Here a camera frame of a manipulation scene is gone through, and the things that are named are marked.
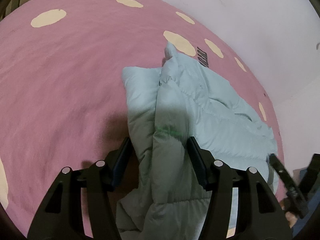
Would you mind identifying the light blue puffer jacket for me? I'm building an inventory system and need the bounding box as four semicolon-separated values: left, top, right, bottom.
116;43;278;239

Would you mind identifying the pink dotted bed sheet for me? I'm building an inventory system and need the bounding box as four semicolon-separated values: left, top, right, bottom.
1;0;284;234

